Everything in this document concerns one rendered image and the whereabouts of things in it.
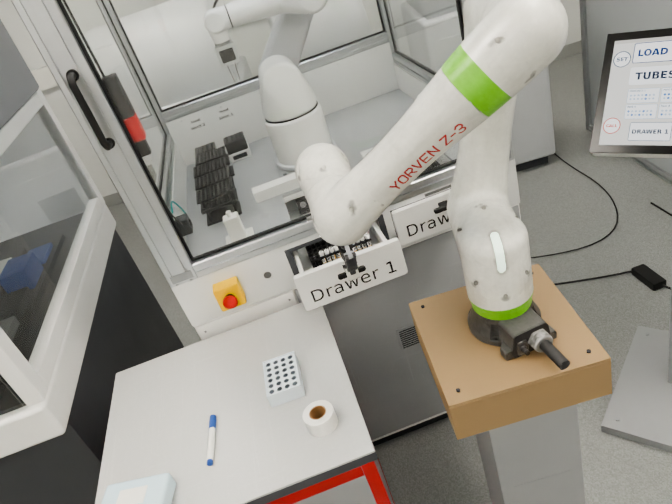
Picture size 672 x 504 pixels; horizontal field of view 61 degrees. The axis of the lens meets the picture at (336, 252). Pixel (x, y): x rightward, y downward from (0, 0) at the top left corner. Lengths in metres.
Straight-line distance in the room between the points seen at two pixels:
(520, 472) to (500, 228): 0.63
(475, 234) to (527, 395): 0.32
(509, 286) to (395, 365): 0.88
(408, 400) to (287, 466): 0.86
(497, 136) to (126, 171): 0.86
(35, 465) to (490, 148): 1.40
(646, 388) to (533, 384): 1.12
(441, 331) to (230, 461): 0.54
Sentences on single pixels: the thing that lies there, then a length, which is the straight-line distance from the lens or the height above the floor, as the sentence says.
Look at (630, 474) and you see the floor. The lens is 2.08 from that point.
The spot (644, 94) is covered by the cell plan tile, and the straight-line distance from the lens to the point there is 1.65.
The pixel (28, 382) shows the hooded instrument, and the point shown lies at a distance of 1.55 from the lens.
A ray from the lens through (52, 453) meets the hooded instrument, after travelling 1.77.
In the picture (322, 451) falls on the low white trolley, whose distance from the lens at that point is 1.27.
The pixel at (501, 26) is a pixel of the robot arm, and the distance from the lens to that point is 0.92.
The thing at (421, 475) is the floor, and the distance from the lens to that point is 2.11.
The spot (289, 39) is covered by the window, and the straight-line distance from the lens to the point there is 1.42.
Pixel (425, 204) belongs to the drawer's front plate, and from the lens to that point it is 1.61.
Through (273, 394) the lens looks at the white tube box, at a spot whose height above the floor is 0.80.
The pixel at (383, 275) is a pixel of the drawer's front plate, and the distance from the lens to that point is 1.51.
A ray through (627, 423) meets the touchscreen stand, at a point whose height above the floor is 0.03.
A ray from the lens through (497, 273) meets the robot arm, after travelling 1.09.
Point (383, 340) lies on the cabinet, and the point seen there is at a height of 0.49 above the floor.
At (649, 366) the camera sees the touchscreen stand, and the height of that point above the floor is 0.04.
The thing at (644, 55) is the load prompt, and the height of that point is 1.15.
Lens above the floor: 1.72
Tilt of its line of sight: 32 degrees down
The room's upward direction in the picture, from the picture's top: 19 degrees counter-clockwise
